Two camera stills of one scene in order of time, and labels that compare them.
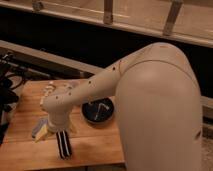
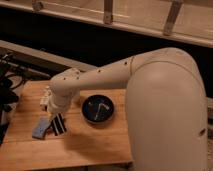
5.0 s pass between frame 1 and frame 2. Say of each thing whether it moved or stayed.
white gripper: moved
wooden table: stayed
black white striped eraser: moved
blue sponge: stayed
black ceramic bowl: stayed
